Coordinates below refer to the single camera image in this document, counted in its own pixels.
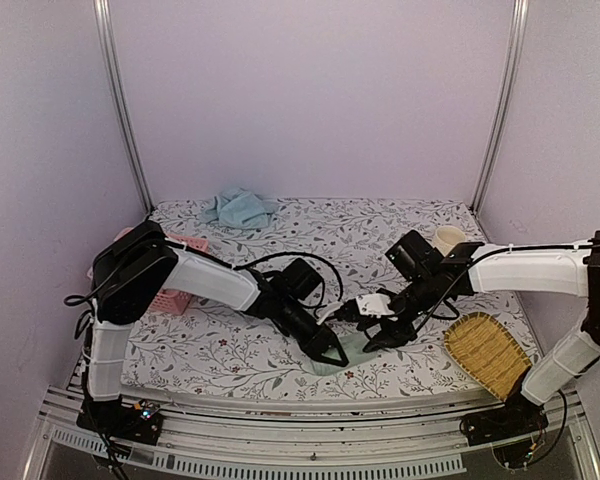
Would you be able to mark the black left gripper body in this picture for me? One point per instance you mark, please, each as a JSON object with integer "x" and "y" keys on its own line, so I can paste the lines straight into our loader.
{"x": 287, "y": 324}

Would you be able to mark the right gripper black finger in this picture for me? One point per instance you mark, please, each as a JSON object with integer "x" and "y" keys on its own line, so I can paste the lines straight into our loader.
{"x": 377, "y": 331}
{"x": 383, "y": 343}

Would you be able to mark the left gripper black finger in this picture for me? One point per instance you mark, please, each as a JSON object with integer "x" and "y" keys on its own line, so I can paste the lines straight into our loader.
{"x": 330, "y": 360}
{"x": 341, "y": 346}

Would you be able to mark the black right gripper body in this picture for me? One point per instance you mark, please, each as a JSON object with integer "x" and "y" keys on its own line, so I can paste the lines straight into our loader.
{"x": 422, "y": 294}

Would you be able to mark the green towel with panda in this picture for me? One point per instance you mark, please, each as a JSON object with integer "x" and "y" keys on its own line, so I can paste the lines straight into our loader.
{"x": 350, "y": 355}

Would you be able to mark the blue towel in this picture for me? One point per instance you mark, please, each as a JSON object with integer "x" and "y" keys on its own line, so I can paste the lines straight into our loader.
{"x": 241, "y": 209}

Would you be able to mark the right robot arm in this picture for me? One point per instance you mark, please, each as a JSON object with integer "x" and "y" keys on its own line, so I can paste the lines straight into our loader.
{"x": 559, "y": 285}

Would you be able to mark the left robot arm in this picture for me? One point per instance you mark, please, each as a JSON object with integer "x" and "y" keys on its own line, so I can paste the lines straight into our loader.
{"x": 213, "y": 279}

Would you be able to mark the woven bamboo tray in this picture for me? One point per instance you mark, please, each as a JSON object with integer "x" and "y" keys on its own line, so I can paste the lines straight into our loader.
{"x": 485, "y": 350}

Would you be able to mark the pink plastic basket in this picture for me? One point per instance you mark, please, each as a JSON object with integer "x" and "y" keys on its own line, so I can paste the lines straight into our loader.
{"x": 137, "y": 267}

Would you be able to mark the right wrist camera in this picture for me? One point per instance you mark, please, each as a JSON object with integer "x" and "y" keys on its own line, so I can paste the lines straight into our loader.
{"x": 367, "y": 306}

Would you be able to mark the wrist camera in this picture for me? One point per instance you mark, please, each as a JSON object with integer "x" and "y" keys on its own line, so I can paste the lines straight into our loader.
{"x": 324, "y": 313}
{"x": 367, "y": 306}

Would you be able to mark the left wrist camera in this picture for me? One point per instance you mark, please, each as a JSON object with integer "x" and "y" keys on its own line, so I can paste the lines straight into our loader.
{"x": 324, "y": 313}

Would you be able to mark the aluminium front frame rail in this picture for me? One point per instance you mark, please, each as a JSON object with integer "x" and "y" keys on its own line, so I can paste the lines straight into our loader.
{"x": 207, "y": 437}

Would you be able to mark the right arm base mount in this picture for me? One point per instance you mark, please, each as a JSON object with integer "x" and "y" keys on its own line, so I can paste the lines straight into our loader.
{"x": 508, "y": 421}

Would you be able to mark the right aluminium post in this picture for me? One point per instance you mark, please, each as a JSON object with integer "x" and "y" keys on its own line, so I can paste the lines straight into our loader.
{"x": 513, "y": 57}

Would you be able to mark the aluminium post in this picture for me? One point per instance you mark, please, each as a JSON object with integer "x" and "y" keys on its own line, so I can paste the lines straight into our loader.
{"x": 106, "y": 37}
{"x": 513, "y": 57}

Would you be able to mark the left aluminium post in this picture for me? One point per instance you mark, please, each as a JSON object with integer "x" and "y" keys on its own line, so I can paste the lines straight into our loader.
{"x": 106, "y": 37}

